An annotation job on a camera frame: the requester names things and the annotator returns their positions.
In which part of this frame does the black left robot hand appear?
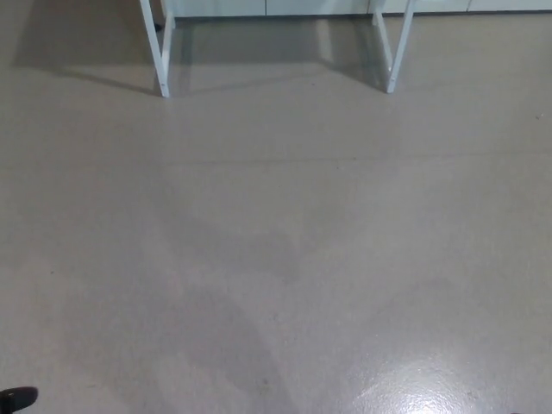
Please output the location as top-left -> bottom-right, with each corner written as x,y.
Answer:
0,386 -> 40,414

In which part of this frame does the white desk leg frame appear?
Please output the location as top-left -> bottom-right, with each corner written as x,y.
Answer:
373,0 -> 415,94
138,0 -> 176,98

